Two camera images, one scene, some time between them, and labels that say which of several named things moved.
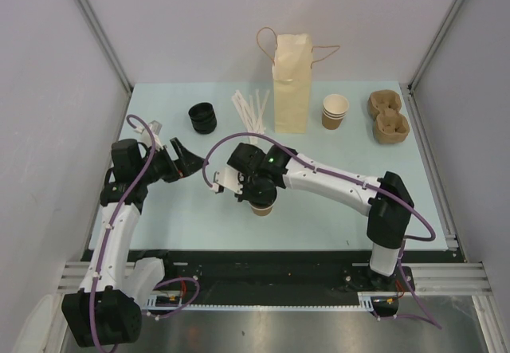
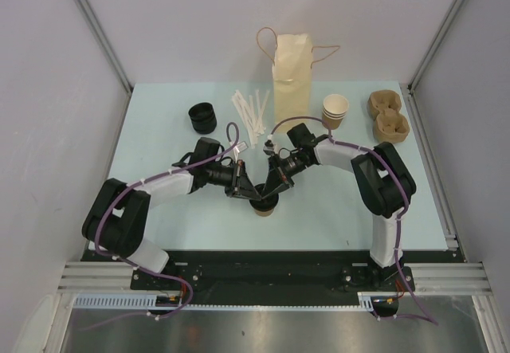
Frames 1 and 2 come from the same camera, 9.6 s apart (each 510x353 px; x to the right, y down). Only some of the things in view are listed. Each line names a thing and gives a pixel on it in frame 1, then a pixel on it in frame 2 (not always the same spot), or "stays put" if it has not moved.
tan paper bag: (294, 58) stays put
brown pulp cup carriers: (384, 107) stays put
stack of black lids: (203, 118) stays put
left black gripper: (192, 162) to (240, 186)
